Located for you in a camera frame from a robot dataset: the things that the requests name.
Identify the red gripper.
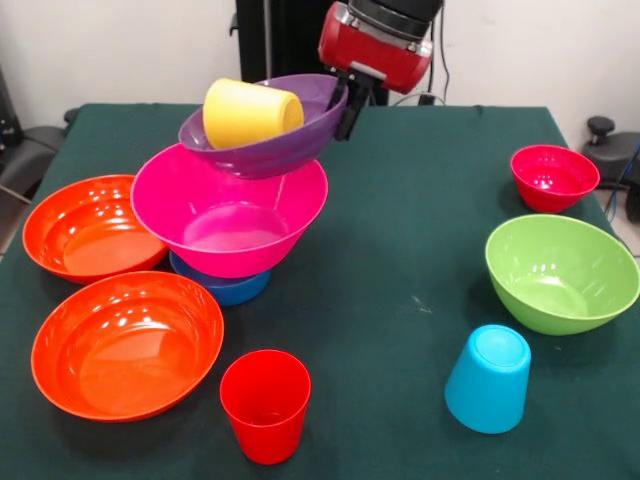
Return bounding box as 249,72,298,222
317,2,434,143

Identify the purple bowl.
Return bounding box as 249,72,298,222
177,73,350,181

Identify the yellow cup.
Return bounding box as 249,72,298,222
202,78,305,151

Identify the large pink bowl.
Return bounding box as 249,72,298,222
129,142,330,280

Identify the small crimson bowl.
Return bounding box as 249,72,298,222
509,144,601,214

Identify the blue bowl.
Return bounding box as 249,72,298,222
168,249,273,308

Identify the black caster leg with knob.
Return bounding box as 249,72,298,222
582,115,640,224
0,107,81,206

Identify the green bowl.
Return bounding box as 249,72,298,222
484,213,640,337

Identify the orange bowl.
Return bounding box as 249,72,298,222
22,174,170,285
30,271,225,423

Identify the dark green tablecloth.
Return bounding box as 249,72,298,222
0,103,640,480

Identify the light blue cup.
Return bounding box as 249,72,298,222
444,323,533,435

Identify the red cup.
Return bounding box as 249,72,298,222
219,348,313,466

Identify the black wall cable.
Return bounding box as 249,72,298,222
392,4,454,107

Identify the blue cable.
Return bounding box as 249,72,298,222
604,144,640,221

